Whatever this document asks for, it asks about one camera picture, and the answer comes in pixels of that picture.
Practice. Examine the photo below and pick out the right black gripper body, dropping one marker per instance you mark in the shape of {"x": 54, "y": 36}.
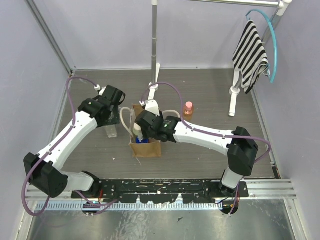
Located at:
{"x": 147, "y": 134}

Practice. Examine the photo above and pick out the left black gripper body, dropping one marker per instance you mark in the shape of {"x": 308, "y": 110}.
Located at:
{"x": 113, "y": 120}

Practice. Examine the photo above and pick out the clear bottle dark cap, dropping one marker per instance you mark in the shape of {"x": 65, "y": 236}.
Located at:
{"x": 111, "y": 131}

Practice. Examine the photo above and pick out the pink cap orange bottle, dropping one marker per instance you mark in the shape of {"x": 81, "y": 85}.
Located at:
{"x": 188, "y": 110}

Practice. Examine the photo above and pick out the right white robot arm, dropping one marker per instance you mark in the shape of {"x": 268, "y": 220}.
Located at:
{"x": 237, "y": 145}

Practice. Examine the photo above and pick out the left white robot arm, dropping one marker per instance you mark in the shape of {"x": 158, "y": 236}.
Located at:
{"x": 44, "y": 169}

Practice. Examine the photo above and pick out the brown canvas bag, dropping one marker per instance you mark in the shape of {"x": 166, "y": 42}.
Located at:
{"x": 147, "y": 149}

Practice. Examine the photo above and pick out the cream cap green bottle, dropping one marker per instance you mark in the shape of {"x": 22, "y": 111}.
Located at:
{"x": 137, "y": 130}

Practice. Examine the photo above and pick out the blue spray bottle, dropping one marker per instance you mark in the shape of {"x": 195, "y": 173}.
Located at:
{"x": 141, "y": 140}

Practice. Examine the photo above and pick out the striped black white cloth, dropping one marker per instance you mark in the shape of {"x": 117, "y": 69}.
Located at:
{"x": 250, "y": 57}

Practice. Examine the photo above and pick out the blue hanger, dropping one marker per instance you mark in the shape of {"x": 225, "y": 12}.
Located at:
{"x": 274, "y": 41}

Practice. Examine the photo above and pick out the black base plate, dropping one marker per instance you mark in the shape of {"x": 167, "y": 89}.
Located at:
{"x": 160, "y": 191}

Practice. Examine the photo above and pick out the blue cable duct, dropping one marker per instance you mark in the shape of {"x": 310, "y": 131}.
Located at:
{"x": 176, "y": 206}

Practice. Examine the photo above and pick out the aluminium frame post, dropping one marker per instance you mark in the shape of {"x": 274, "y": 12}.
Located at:
{"x": 48, "y": 34}

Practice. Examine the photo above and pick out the aluminium front rail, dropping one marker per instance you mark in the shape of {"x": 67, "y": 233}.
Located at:
{"x": 257, "y": 189}

